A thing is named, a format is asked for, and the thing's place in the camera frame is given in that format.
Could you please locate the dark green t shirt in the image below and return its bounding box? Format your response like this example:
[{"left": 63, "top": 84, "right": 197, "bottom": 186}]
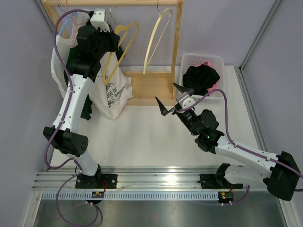
[{"left": 65, "top": 44, "right": 134, "bottom": 121}]

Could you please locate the cream hanger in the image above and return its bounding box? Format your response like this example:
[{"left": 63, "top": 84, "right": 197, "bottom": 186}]
[{"left": 143, "top": 0, "right": 174, "bottom": 75}]

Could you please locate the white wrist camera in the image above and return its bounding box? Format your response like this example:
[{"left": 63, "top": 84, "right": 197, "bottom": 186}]
[
  {"left": 176, "top": 92, "right": 195, "bottom": 111},
  {"left": 90, "top": 9, "right": 110, "bottom": 32}
]

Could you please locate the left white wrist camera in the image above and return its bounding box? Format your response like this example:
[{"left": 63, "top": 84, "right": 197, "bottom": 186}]
[{"left": 90, "top": 9, "right": 110, "bottom": 32}]

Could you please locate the pink hanger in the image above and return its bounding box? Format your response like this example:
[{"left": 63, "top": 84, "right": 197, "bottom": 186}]
[{"left": 71, "top": 12, "right": 87, "bottom": 47}]

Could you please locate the left aluminium frame post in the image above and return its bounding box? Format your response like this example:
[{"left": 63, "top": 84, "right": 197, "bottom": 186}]
[{"left": 33, "top": 0, "right": 64, "bottom": 33}]

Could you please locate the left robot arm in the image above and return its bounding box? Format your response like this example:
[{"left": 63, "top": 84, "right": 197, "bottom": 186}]
[{"left": 43, "top": 25, "right": 119, "bottom": 189}]

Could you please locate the aluminium frame post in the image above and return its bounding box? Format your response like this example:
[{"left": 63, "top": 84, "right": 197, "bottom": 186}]
[
  {"left": 33, "top": 0, "right": 64, "bottom": 33},
  {"left": 239, "top": 0, "right": 283, "bottom": 73}
]

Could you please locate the right aluminium frame post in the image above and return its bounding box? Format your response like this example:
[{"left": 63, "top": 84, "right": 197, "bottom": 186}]
[{"left": 239, "top": 0, "right": 283, "bottom": 73}]

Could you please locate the white slotted cable duct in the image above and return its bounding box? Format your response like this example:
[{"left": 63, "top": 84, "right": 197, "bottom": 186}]
[{"left": 42, "top": 191, "right": 219, "bottom": 201}]

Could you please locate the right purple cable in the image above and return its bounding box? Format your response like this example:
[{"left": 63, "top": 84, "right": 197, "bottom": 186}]
[{"left": 178, "top": 89, "right": 303, "bottom": 206}]

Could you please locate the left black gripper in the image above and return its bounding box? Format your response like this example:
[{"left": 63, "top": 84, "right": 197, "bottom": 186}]
[{"left": 93, "top": 24, "right": 119, "bottom": 60}]

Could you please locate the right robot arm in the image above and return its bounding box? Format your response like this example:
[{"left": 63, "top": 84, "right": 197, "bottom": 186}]
[{"left": 156, "top": 84, "right": 303, "bottom": 201}]

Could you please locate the pink t shirt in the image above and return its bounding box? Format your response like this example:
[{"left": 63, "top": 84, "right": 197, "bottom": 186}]
[{"left": 203, "top": 61, "right": 218, "bottom": 91}]

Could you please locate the black t shirt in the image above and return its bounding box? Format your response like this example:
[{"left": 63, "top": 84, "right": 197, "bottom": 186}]
[{"left": 182, "top": 64, "right": 220, "bottom": 96}]

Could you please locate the yellow hanger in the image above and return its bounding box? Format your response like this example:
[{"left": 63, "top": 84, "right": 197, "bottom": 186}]
[{"left": 103, "top": 6, "right": 140, "bottom": 85}]

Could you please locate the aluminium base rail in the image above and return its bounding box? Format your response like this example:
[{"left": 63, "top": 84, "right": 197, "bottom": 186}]
[{"left": 32, "top": 165, "right": 290, "bottom": 192}]

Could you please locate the blue white hanger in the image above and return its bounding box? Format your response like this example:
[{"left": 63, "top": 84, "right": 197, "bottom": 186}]
[{"left": 58, "top": 0, "right": 77, "bottom": 36}]

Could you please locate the white plastic basket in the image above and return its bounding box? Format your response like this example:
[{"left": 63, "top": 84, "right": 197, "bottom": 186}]
[{"left": 178, "top": 53, "right": 225, "bottom": 100}]

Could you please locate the white t shirt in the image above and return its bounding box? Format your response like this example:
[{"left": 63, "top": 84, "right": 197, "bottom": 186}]
[{"left": 51, "top": 12, "right": 89, "bottom": 98}]

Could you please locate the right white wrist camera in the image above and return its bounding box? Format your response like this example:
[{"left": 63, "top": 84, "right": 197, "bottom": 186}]
[{"left": 176, "top": 92, "right": 195, "bottom": 111}]

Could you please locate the wooden clothes rack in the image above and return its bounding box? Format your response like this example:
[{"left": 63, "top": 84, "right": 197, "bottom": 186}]
[{"left": 41, "top": 0, "right": 183, "bottom": 106}]

